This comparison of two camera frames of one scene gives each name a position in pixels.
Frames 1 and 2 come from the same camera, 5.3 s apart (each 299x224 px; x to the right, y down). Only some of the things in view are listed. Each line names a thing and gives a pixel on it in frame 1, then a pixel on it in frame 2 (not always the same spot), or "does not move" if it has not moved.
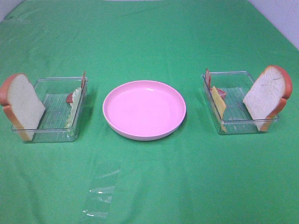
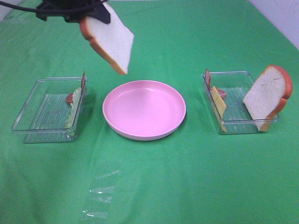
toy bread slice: [22, 105] → [113, 41]
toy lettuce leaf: [76, 96] does not move
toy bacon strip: [209, 77] does not move
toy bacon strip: [69, 97] does not move
